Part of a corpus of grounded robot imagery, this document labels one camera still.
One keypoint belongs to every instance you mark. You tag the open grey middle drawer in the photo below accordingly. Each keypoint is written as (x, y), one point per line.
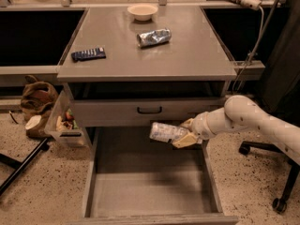
(133, 180)

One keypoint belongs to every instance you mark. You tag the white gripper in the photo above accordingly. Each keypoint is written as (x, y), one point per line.
(198, 127)

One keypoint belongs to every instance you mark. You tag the grey drawer cabinet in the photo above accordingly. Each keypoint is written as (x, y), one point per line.
(120, 72)

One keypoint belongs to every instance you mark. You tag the white bowl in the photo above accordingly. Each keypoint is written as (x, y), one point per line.
(142, 12)

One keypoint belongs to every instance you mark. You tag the clear plastic bin with items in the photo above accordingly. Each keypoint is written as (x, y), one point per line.
(62, 126)

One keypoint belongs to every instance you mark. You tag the brown paper bag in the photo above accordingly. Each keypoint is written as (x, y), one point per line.
(38, 99)

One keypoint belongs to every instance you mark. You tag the blue plastic bottle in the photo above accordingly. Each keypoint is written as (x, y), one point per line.
(167, 133)

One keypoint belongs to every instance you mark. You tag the closed top drawer black handle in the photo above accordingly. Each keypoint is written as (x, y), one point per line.
(140, 112)

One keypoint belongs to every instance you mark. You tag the crushed silver can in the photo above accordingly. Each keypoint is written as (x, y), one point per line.
(154, 37)

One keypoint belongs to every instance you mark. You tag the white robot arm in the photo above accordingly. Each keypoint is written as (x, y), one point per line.
(241, 113)

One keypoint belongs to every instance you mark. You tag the black stand leg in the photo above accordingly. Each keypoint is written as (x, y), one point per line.
(19, 166)

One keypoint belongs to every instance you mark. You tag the dark blue snack bar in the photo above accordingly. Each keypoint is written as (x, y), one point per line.
(90, 54)

